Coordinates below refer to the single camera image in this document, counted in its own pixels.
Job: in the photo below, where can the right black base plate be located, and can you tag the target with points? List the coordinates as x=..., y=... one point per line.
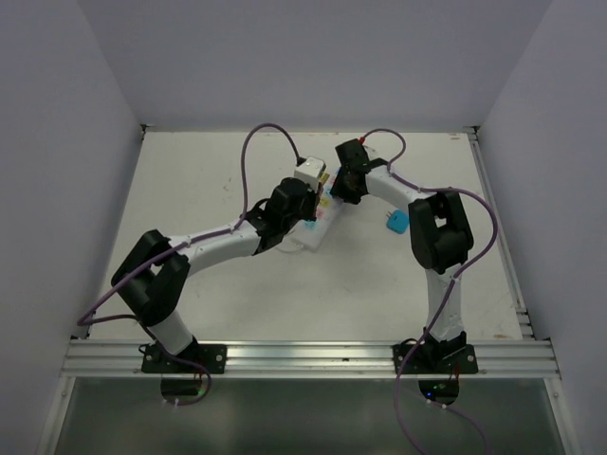
x=427, y=360

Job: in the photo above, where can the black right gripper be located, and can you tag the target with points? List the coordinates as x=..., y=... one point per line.
x=339, y=191

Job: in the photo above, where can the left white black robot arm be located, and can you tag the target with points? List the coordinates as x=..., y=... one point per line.
x=151, y=278

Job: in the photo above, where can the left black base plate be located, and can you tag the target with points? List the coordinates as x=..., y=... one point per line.
x=212, y=357

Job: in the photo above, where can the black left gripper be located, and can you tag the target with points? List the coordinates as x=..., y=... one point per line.
x=312, y=197

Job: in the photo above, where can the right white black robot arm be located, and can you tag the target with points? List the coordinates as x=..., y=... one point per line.
x=440, y=238

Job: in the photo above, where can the blue plug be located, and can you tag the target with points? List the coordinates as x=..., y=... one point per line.
x=397, y=221

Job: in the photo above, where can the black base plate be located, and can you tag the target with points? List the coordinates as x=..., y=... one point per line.
x=212, y=357
x=427, y=360

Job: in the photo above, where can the aluminium front rail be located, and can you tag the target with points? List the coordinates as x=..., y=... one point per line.
x=523, y=359

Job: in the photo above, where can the white power strip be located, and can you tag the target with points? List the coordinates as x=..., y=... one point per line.
x=328, y=210

